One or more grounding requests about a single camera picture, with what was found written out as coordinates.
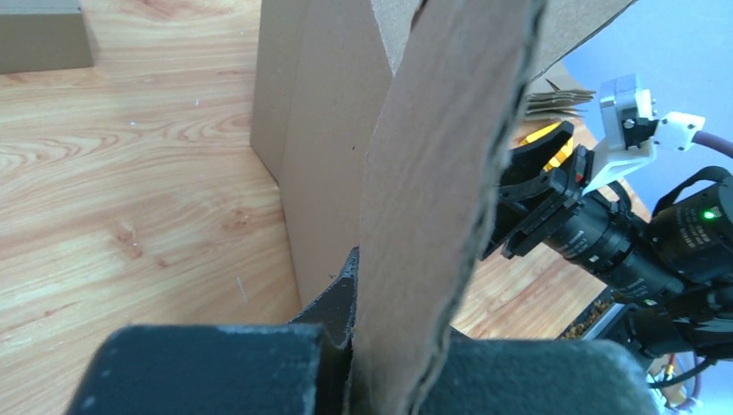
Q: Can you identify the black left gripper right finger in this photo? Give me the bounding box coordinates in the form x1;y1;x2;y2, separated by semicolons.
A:
419;334;659;414

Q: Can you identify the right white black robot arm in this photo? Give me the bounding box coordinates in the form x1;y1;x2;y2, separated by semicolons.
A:
483;121;732;361

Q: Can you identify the brown cardboard box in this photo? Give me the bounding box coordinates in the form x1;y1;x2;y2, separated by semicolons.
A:
1;0;94;74
251;1;628;414

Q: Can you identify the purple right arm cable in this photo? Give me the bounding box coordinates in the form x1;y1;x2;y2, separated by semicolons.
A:
692;130;733;160

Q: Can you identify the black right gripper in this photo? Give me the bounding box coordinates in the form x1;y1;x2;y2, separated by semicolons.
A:
481;121;599;261

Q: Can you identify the closed brown cardboard box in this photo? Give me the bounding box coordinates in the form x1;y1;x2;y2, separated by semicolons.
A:
1;0;94;74

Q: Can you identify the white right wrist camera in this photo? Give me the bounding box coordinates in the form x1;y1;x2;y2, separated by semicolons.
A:
582;74;705;195

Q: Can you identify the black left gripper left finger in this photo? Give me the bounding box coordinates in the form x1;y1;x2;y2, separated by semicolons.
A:
67;249;359;414

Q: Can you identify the stack of flat cardboard sheets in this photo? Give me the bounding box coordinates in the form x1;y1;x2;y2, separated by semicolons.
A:
524;78;596;121

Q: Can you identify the yellow plastic triangle block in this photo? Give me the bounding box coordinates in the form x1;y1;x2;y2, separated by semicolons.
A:
516;121;575;171

